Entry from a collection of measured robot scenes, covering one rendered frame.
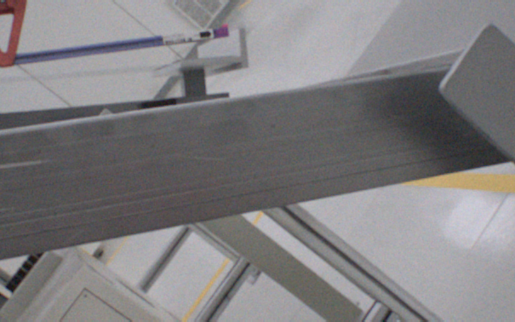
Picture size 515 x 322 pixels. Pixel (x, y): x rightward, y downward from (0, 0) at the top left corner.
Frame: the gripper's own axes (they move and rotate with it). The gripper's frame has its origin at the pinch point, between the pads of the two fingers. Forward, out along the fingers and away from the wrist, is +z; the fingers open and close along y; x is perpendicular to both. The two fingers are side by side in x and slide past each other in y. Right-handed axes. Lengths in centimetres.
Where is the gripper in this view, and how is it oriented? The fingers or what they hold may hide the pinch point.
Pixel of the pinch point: (5, 59)
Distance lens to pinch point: 89.0
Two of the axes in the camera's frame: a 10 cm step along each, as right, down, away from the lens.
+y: 3.0, 0.1, -9.5
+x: 9.4, -1.8, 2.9
